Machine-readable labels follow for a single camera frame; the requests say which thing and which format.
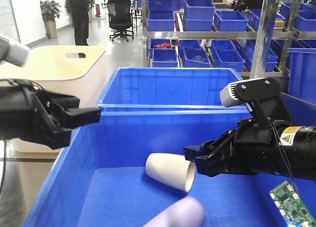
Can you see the person in black clothes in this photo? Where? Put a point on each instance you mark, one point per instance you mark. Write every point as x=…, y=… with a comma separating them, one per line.
x=79, y=10

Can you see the beige plastic cup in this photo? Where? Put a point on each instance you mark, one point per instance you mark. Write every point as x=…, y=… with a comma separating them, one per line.
x=172, y=170

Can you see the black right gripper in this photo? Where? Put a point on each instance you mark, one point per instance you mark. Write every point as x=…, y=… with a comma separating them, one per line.
x=232, y=152

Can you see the green circuit board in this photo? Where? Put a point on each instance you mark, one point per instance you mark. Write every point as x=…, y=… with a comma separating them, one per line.
x=291, y=206

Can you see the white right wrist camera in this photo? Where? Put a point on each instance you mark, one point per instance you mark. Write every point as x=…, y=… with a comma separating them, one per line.
x=246, y=91

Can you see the blue bin behind target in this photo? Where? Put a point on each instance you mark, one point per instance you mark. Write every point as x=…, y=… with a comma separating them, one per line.
x=165, y=89

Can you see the potted plant in tan pot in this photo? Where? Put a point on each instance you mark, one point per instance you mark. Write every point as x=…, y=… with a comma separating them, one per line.
x=50, y=10

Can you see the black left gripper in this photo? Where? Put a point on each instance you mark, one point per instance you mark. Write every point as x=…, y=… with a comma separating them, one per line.
x=26, y=109

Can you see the large blue target bin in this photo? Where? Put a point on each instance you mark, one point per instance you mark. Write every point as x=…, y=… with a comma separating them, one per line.
x=100, y=180

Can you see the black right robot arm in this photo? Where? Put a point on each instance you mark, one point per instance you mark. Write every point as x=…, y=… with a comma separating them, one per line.
x=282, y=149

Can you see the black office chair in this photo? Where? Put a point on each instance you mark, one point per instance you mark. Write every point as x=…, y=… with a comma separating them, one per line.
x=120, y=19

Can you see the cream plastic storage bin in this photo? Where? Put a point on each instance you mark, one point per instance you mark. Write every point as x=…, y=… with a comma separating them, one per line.
x=73, y=70

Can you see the purple plastic cup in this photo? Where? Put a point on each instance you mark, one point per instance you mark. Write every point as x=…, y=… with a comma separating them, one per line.
x=187, y=212

